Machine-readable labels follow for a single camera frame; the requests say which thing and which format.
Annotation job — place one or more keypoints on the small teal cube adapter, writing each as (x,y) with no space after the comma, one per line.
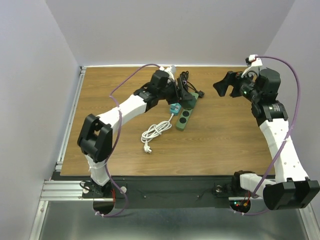
(173,108)

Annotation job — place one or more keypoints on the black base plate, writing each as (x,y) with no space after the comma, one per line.
(167,192)

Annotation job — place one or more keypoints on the green power strip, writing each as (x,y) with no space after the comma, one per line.
(184,116)

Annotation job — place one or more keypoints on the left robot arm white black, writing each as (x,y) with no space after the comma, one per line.
(96,140)

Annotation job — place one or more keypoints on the dark green cube adapter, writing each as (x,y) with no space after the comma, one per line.
(189,104)

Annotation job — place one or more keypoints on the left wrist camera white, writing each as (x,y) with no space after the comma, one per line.
(171,70)

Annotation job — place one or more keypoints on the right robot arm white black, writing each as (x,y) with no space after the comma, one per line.
(292,188)

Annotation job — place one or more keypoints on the blue usb socket strip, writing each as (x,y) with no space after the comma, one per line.
(178,110)

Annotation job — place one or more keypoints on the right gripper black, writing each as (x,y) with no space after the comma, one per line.
(221,86)

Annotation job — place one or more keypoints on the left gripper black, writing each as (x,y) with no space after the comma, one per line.
(183,94)

